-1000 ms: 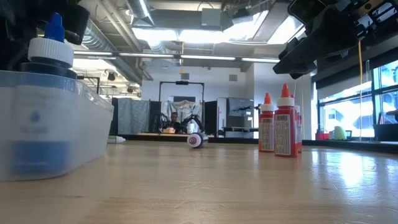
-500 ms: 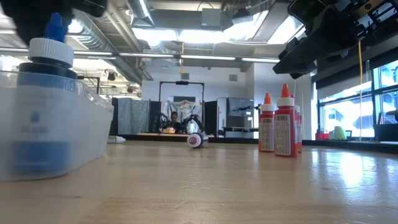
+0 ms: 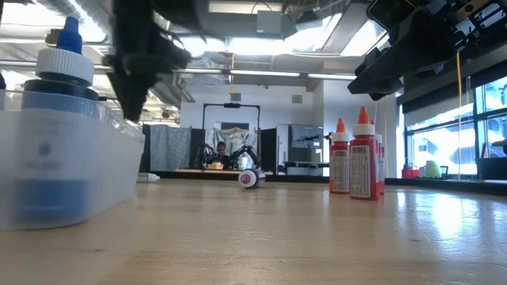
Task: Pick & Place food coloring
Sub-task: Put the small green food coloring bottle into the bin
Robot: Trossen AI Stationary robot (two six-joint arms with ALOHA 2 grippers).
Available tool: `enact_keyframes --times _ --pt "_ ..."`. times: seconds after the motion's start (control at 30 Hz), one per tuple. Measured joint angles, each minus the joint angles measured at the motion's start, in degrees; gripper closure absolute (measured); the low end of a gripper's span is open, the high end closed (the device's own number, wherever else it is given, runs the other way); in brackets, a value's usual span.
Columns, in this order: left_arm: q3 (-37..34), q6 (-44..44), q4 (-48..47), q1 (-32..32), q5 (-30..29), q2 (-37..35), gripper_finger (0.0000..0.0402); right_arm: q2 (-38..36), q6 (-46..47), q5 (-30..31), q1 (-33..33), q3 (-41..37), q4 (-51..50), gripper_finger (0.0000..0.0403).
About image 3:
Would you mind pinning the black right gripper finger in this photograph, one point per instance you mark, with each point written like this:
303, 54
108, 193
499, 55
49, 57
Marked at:
376, 87
372, 65

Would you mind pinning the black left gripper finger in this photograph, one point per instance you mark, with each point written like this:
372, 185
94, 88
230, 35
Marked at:
124, 91
142, 91

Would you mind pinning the blue food coloring bottle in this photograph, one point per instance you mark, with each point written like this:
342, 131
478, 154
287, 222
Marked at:
65, 63

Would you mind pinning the small green dropper bottle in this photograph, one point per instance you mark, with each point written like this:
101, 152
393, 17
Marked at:
148, 177

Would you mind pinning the black background robot arm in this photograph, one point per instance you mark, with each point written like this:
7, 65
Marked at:
249, 152
206, 154

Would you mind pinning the purple food coloring bottle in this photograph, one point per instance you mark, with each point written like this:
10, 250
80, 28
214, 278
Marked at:
249, 179

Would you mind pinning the grey curtain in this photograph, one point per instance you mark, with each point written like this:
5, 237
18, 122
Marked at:
170, 146

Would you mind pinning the clear plastic container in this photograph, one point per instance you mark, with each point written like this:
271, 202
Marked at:
111, 166

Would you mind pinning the red box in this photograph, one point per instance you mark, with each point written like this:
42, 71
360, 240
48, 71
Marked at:
410, 173

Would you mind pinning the grey cabinet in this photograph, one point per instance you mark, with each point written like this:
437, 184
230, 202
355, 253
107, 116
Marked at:
305, 154

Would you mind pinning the person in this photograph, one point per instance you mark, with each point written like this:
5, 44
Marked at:
220, 152

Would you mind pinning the green object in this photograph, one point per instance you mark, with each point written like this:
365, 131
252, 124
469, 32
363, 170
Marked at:
432, 170

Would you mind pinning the grey tarp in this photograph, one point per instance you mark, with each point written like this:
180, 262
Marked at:
237, 136

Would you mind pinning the long LED light bar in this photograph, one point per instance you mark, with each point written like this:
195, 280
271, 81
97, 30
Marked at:
261, 73

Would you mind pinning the grey ceiling box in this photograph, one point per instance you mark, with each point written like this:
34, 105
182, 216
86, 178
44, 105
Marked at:
269, 21

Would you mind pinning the white cup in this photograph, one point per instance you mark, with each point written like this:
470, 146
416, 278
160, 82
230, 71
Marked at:
242, 163

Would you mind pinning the black box by window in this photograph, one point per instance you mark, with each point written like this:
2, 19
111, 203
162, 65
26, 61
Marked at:
491, 168

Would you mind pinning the grey wall vent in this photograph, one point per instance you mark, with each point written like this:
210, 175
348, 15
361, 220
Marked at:
297, 99
235, 97

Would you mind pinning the black gantry frame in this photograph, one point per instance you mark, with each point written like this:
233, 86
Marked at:
231, 105

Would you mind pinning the black aluminium table frame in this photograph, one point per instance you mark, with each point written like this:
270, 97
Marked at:
435, 184

